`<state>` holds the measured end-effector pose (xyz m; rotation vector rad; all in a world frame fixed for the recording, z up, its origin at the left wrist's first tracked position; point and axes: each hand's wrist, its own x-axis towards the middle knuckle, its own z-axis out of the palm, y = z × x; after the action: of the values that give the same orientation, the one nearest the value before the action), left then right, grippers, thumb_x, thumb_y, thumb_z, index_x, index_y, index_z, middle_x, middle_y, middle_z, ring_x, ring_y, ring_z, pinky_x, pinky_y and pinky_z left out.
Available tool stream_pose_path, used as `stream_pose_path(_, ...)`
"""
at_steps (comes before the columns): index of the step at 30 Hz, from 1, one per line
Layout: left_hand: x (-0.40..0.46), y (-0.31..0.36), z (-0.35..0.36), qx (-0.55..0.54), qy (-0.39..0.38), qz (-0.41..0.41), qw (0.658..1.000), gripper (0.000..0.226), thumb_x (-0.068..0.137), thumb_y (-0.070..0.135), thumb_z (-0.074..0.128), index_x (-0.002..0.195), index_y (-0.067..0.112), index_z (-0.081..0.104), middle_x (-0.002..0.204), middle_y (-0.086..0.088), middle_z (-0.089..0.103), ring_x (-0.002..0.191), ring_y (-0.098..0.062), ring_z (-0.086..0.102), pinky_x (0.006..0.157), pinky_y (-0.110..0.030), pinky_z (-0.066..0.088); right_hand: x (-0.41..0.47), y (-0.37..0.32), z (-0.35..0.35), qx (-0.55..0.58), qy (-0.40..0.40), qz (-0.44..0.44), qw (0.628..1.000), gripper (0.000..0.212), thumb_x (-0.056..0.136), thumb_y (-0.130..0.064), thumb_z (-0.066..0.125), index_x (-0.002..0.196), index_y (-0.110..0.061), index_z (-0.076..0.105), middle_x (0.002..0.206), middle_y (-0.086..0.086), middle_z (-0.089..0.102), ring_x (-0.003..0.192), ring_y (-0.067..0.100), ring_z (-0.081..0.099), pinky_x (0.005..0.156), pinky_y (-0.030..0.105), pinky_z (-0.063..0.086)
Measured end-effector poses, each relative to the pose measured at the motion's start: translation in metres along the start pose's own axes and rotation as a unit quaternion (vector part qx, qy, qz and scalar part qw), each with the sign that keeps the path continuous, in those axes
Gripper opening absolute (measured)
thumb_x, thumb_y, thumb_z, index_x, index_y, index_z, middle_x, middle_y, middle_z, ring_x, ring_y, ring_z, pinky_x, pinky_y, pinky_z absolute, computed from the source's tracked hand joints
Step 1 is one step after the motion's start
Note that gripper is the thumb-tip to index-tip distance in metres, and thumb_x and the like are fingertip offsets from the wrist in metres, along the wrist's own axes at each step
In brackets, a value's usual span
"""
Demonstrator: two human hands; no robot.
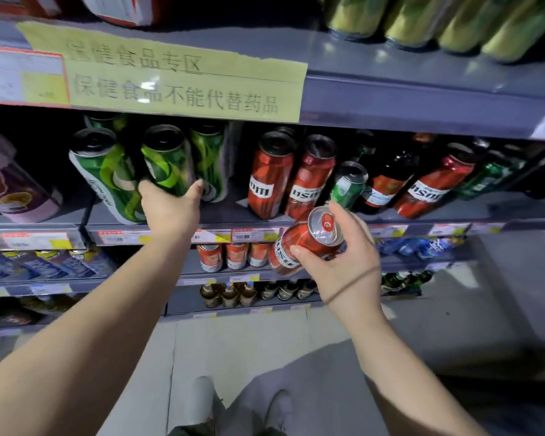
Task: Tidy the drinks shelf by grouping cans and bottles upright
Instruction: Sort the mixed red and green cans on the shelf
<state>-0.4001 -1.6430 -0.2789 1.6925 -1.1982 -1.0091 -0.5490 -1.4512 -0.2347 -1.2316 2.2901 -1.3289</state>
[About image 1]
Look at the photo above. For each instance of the person's right hand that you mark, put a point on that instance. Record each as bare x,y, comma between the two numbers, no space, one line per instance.
349,286

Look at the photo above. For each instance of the person's left hand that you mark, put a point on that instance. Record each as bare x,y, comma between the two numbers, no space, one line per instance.
172,217

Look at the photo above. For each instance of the short green beer cans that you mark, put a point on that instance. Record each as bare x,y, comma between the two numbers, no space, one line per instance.
349,186
486,179

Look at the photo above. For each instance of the brown Budweiser beer bottles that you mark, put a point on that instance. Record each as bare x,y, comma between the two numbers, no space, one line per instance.
386,186

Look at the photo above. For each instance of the tall pink drink can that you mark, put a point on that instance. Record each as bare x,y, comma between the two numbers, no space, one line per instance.
13,190

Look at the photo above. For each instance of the grey store shelving unit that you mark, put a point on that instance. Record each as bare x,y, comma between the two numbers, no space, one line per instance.
390,99

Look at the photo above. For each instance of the person's left forearm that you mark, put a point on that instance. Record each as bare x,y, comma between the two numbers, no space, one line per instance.
72,349

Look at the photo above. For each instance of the person's right forearm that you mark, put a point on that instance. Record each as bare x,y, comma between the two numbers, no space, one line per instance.
413,381

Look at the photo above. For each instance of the person's right shoe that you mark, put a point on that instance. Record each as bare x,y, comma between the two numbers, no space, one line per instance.
278,410

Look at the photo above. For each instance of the person's shoe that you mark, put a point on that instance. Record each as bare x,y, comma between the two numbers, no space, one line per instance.
204,399
278,410

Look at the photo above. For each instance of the person's left shoe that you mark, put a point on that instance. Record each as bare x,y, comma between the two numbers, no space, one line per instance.
204,399

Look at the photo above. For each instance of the brown wrist band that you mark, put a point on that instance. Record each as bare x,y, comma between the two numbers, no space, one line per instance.
352,282

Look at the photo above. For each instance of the yellow paper sign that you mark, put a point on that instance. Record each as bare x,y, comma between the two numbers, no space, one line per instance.
163,72

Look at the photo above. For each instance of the grey display platform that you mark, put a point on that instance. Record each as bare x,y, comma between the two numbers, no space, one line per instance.
504,404

